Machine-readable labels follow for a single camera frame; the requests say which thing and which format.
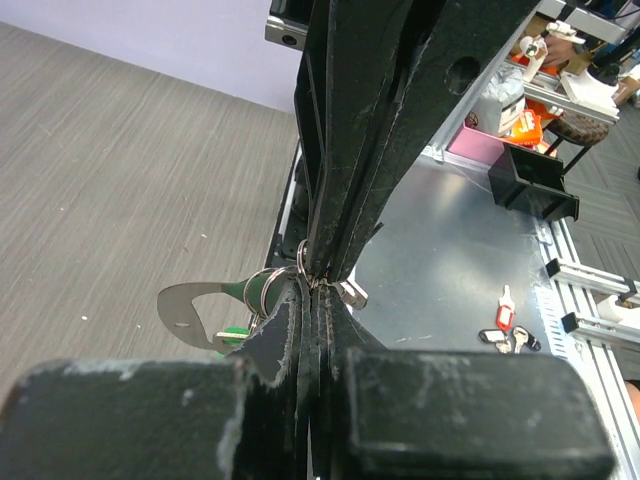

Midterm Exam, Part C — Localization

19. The metal key organizer with rings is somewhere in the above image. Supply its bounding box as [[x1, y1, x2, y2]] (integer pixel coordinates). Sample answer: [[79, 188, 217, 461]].
[[156, 240, 320, 354]]

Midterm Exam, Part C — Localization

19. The person in blue jacket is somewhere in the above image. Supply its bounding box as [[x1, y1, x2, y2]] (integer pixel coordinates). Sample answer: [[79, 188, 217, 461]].
[[542, 36, 585, 68]]

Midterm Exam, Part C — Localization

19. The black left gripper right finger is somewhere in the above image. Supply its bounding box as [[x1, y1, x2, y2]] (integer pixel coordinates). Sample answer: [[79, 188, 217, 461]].
[[310, 282, 616, 479]]

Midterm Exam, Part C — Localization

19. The pink box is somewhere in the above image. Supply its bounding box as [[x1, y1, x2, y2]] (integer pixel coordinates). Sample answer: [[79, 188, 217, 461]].
[[447, 125, 505, 166]]

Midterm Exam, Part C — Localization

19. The orange snack bag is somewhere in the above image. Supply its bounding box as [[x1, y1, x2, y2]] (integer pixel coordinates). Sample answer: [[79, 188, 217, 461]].
[[503, 100, 563, 153]]

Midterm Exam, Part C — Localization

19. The key with green tag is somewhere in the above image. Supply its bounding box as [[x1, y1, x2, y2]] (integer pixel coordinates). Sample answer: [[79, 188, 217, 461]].
[[213, 284, 281, 359]]

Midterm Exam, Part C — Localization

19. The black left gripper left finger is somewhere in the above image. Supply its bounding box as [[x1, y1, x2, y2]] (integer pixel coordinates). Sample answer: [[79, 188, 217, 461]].
[[1, 281, 308, 479]]

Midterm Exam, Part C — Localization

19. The brown patterned stool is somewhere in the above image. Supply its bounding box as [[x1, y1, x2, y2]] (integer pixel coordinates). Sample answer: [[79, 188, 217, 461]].
[[544, 112, 611, 174]]

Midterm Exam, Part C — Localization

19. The spare key with black tag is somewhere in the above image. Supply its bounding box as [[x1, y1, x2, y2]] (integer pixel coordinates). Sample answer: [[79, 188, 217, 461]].
[[478, 329, 513, 354]]

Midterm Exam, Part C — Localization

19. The black plastic bin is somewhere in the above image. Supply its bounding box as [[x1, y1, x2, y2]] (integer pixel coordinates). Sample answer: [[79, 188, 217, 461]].
[[488, 143, 580, 222]]

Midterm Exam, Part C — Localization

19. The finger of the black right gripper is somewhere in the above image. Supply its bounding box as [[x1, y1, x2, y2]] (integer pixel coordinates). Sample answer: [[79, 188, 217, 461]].
[[327, 1, 537, 283], [294, 1, 412, 275]]

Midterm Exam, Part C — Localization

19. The key with red tag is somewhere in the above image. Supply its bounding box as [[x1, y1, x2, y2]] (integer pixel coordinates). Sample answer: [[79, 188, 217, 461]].
[[496, 285, 515, 331]]

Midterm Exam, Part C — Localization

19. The white slotted cable duct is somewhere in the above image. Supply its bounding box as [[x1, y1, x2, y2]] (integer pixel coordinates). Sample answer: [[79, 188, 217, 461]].
[[533, 219, 576, 363]]

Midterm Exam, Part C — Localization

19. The white grey bag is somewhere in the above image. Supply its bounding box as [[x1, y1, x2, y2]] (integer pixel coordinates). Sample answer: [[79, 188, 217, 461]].
[[465, 64, 525, 137]]

